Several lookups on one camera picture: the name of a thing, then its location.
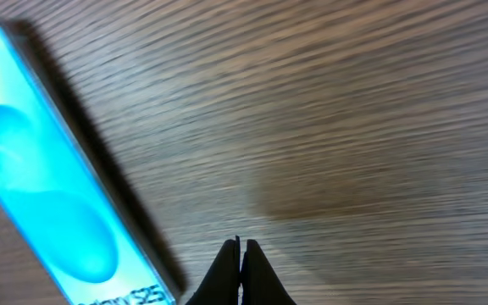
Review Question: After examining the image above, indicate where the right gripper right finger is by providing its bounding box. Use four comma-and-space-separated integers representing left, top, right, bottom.
241, 239, 296, 305

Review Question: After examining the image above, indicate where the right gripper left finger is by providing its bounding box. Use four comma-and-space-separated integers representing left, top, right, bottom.
186, 236, 241, 305

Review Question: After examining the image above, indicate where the cyan screen smartphone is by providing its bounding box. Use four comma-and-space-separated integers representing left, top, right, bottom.
0, 22, 178, 304

